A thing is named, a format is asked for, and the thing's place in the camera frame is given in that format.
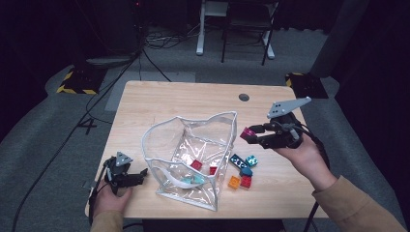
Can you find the grey column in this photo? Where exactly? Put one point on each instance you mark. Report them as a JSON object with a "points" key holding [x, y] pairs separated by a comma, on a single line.
{"points": [[338, 38]]}

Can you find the black yellow striped base plate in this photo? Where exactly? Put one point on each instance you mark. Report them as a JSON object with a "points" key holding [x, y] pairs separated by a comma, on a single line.
{"points": [[80, 82], [306, 85]]}

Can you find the black equipment box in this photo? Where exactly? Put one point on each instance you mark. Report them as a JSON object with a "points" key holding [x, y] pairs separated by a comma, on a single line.
{"points": [[119, 25]]}

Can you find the crimson toy block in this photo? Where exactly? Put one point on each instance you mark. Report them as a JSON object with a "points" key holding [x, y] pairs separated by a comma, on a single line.
{"points": [[196, 165]]}

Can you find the teal dotted toy block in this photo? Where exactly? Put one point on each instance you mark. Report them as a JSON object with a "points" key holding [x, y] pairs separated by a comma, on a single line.
{"points": [[251, 160]]}

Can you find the magenta toy block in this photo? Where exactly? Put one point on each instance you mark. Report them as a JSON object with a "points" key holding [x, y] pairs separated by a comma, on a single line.
{"points": [[247, 132]]}

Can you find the person's left hand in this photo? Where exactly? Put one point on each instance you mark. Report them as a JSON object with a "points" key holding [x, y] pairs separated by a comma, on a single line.
{"points": [[109, 201]]}

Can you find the grey stand base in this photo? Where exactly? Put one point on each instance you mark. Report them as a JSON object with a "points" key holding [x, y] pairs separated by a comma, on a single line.
{"points": [[108, 61]]}

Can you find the person's right hand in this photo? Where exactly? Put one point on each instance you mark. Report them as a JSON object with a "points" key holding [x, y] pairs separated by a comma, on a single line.
{"points": [[306, 161]]}

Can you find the long dark blue toy block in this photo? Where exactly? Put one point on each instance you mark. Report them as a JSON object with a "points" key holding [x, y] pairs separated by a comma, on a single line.
{"points": [[238, 160]]}

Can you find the black metal chair frame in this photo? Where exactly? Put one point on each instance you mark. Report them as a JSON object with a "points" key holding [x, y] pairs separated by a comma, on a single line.
{"points": [[224, 38]]}

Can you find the orange toy block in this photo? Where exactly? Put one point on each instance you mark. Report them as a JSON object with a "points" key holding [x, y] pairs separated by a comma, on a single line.
{"points": [[234, 182]]}

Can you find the small dark blue toy block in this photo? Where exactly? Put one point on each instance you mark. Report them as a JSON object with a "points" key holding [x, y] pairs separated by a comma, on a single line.
{"points": [[246, 171]]}

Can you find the grey table clamp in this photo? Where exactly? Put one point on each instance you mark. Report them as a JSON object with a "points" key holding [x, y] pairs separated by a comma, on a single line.
{"points": [[88, 185]]}

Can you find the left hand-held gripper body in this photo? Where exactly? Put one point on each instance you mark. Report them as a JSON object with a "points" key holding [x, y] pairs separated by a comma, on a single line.
{"points": [[118, 174]]}

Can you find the white desk frame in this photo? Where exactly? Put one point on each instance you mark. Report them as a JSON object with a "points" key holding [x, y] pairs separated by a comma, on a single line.
{"points": [[200, 32]]}

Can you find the red toy block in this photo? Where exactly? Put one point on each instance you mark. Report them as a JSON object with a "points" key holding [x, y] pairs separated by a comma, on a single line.
{"points": [[246, 181], [213, 170]]}

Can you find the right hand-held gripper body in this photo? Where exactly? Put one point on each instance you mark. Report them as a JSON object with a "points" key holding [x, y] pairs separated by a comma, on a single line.
{"points": [[283, 135]]}

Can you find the clear plastic bag grey trim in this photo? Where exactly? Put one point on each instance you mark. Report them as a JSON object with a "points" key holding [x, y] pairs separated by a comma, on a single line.
{"points": [[193, 196]]}

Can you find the grey table grommet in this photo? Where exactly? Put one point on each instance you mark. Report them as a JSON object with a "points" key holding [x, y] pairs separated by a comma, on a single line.
{"points": [[244, 97]]}

